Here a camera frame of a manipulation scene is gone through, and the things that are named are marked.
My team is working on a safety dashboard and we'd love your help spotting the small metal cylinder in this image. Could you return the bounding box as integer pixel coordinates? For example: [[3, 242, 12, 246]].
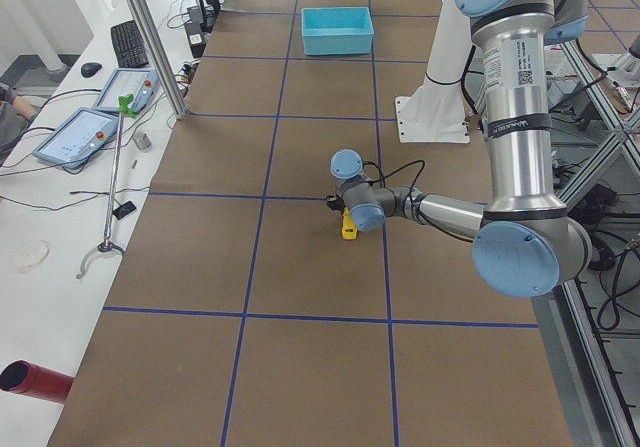
[[132, 132, 152, 151]]

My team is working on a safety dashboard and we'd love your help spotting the black keyboard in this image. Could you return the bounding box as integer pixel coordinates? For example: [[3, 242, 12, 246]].
[[110, 20, 148, 68]]

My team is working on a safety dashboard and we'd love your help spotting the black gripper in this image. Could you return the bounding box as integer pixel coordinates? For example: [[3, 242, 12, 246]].
[[325, 194, 346, 213]]

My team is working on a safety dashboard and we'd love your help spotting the black computer mouse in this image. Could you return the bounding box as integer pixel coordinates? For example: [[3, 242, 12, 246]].
[[80, 62, 102, 78]]

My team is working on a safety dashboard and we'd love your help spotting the yellow beetle toy car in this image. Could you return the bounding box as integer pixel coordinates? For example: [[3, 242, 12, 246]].
[[341, 208, 358, 240]]

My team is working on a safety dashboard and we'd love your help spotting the far teach pendant tablet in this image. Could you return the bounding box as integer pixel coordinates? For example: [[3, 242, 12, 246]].
[[93, 68, 158, 114]]

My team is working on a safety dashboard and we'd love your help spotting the teach pendant tablet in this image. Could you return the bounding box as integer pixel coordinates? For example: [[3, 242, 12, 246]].
[[32, 108, 117, 168], [93, 68, 158, 114]]

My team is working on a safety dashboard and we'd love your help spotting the light blue plastic bin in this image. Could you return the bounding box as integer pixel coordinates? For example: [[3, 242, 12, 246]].
[[301, 6, 374, 56]]

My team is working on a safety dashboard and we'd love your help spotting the person forearm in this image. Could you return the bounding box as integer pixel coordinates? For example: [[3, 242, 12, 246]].
[[0, 82, 41, 153]]

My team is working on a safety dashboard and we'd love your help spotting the small black device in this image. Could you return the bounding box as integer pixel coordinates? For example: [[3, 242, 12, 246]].
[[113, 201, 137, 220]]

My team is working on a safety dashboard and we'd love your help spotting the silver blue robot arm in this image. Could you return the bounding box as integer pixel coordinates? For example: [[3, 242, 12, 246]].
[[329, 0, 591, 298]]

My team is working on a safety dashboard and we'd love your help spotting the aluminium frame truss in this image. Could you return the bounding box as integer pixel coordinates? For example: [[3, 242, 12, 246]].
[[536, 6, 639, 446]]

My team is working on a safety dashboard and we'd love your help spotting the aluminium frame post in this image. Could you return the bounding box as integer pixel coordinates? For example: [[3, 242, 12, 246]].
[[126, 0, 187, 120]]

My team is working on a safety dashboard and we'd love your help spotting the near teach pendant tablet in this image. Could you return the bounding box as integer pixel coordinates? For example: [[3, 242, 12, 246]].
[[32, 108, 117, 168]]

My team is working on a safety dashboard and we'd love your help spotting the red cylinder tube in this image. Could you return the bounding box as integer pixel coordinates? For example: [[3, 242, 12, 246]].
[[1, 360, 74, 404]]

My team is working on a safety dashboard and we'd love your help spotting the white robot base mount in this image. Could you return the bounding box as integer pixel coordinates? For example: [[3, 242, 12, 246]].
[[395, 0, 472, 144]]

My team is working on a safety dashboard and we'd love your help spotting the metal reacher grabber tool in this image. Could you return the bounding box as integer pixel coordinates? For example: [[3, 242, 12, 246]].
[[76, 94, 135, 280]]

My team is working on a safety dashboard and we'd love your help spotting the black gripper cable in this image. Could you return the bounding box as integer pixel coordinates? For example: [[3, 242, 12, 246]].
[[363, 159, 427, 203]]

